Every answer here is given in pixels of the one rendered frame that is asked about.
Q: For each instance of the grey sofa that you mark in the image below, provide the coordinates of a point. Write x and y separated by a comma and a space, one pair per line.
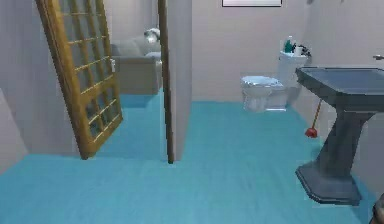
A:
136, 68

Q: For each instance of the white fluffy cushion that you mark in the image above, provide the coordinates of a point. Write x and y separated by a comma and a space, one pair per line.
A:
152, 34

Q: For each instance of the wooden glass-paned door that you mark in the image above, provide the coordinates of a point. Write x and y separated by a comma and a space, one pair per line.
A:
87, 87

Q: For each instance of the green spray bottle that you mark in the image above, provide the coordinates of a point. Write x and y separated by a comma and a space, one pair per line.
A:
288, 46

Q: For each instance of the red plunger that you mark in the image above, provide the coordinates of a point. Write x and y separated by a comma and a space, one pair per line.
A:
313, 125

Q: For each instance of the silver sink faucet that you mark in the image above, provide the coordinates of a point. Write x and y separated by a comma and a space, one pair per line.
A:
378, 57

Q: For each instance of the framed wall picture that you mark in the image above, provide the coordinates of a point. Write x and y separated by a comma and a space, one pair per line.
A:
252, 3

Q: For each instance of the dark grey pedestal sink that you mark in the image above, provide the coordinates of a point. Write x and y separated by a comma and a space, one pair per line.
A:
340, 126

